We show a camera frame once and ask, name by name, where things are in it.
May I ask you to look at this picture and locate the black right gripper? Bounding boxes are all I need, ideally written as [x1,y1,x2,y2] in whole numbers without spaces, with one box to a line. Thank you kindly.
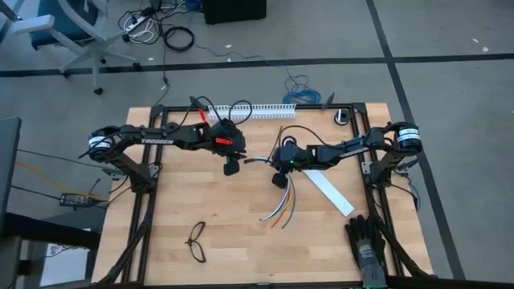
[267,140,310,173]

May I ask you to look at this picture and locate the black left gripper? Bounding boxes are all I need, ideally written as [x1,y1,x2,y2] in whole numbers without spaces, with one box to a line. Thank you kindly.
[208,119,248,162]

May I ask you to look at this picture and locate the green cable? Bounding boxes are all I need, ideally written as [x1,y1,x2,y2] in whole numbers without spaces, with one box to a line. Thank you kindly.
[280,174,297,230]

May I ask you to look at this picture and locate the white slotted cable duct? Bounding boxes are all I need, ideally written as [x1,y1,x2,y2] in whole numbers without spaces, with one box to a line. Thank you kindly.
[207,104,297,120]

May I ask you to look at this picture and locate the white duct cover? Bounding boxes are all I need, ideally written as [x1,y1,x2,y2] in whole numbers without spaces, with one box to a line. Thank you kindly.
[303,168,357,218]

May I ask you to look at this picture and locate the black tape roll white core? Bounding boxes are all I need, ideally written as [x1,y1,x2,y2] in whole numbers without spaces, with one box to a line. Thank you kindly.
[334,108,353,127]

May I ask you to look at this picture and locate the black grey work glove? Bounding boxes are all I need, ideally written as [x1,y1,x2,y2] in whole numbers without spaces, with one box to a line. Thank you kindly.
[345,214,389,288]

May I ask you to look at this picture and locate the black box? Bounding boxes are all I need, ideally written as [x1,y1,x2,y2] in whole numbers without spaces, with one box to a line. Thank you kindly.
[201,0,268,25]

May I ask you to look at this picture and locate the white power strip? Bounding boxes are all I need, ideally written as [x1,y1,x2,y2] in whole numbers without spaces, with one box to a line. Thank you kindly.
[124,10,156,33]

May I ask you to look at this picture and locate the black power adapter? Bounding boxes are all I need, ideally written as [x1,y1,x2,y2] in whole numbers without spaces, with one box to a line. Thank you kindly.
[59,192,92,209]

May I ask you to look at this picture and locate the grey office chair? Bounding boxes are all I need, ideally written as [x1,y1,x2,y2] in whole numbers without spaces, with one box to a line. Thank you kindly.
[10,0,141,96]

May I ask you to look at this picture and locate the black side table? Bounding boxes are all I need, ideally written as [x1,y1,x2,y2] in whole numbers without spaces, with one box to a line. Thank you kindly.
[0,211,102,289]

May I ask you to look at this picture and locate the dark grey panel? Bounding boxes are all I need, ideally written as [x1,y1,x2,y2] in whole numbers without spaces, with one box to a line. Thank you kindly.
[0,116,23,236]

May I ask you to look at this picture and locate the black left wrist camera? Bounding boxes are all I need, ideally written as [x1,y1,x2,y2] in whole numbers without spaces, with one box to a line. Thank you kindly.
[223,156,241,177]

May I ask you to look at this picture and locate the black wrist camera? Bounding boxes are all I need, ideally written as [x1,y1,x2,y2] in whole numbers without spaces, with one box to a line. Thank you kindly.
[271,172,289,189]
[223,156,241,177]

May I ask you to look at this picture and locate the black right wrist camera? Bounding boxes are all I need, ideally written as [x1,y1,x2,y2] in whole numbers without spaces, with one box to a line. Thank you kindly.
[271,172,289,189]

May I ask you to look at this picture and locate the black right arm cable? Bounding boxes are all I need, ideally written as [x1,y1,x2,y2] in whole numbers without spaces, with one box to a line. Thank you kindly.
[279,124,328,148]

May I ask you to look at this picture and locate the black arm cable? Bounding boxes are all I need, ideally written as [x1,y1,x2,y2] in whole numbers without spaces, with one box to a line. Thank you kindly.
[163,95,254,136]
[279,124,328,148]

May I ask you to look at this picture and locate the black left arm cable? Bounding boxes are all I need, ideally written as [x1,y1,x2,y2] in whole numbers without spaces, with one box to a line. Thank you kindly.
[163,95,254,136]

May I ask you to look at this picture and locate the blue network cable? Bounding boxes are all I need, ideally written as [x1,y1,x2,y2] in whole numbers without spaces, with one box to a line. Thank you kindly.
[194,43,322,106]

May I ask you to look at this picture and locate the black aluminium table frame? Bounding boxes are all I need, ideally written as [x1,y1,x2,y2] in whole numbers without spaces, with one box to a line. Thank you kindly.
[120,92,406,289]

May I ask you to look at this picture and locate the black frame eyeglasses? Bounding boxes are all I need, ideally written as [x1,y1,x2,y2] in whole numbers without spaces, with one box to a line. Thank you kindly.
[184,220,208,264]

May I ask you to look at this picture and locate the long black loose cable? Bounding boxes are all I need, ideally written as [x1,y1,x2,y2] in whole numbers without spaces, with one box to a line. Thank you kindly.
[154,0,172,108]

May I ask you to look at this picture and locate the black coiled cable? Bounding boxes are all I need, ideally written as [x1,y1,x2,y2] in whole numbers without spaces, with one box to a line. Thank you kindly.
[163,26,196,52]

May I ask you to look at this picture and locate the black braided cable sleeve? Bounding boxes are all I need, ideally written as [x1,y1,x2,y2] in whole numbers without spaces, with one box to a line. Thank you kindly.
[371,216,437,280]
[98,188,157,286]

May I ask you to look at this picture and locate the white loose cable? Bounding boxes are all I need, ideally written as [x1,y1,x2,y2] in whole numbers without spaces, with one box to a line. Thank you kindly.
[126,15,157,44]

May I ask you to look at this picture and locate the thin yellow cable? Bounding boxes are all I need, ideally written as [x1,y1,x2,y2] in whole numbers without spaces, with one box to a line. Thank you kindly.
[15,160,109,201]

